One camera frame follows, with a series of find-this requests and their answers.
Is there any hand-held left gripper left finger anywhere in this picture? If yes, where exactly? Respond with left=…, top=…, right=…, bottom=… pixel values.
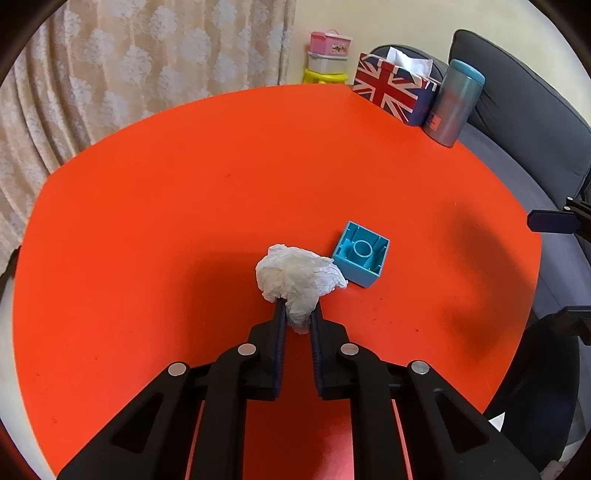
left=55, top=298, right=288, bottom=480

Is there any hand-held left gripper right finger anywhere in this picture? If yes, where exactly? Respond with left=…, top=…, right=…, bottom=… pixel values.
left=309, top=302, right=541, bottom=480

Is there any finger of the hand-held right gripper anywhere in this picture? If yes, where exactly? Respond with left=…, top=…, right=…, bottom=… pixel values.
left=530, top=305, right=591, bottom=347
left=527, top=196, right=591, bottom=241

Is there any grey sofa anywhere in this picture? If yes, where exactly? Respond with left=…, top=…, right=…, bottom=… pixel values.
left=369, top=28, right=591, bottom=333

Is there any blue toy block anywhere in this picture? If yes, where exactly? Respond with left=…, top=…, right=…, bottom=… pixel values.
left=331, top=220, right=391, bottom=289

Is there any grey teal thermos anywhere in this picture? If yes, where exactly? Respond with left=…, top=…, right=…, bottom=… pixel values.
left=422, top=59, right=485, bottom=148

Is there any flag print tissue box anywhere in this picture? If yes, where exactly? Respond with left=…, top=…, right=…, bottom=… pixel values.
left=352, top=52, right=446, bottom=127

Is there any white tissue sheet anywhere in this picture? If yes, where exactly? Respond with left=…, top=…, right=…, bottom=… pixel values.
left=385, top=46, right=435, bottom=78

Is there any yellow plastic stool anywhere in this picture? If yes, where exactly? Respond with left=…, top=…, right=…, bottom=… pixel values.
left=302, top=68, right=349, bottom=86

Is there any white storage box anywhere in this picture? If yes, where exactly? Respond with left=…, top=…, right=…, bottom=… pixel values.
left=307, top=53, right=349, bottom=75

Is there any pink storage box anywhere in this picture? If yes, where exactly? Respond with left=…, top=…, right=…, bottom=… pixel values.
left=309, top=30, right=354, bottom=58

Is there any beige patterned curtain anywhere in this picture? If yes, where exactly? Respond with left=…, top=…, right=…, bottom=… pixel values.
left=0, top=0, right=296, bottom=259

